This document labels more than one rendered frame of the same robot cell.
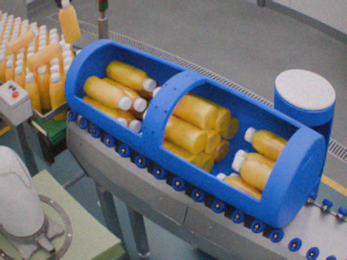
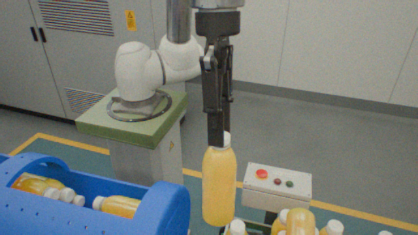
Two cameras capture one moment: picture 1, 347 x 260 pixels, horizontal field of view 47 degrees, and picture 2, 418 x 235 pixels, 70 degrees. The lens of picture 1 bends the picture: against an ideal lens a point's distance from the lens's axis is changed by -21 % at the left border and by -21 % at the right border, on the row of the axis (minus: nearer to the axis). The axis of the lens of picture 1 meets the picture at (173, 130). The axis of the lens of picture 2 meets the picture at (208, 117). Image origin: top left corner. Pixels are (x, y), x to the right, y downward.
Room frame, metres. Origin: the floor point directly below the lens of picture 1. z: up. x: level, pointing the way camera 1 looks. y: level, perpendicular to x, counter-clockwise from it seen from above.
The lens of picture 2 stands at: (1.88, 0.14, 1.77)
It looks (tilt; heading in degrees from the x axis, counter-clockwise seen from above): 34 degrees down; 151
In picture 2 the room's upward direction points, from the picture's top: straight up
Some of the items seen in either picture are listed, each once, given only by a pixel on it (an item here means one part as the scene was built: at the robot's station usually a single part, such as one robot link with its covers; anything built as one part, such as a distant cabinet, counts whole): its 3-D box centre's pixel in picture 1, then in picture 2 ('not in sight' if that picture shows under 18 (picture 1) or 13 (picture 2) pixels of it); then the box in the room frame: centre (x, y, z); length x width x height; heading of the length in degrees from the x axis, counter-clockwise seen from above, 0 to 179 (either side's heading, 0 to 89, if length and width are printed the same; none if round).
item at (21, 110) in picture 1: (12, 101); (275, 189); (1.41, 0.64, 1.05); 0.20 x 0.10 x 0.10; 45
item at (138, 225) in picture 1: (136, 219); not in sight; (1.47, 0.19, 0.31); 0.06 x 0.06 x 0.63; 45
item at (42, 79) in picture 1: (44, 88); not in sight; (1.58, 0.53, 0.99); 0.07 x 0.07 x 0.18
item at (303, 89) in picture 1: (307, 88); not in sight; (1.40, -0.52, 1.03); 0.28 x 0.28 x 0.01
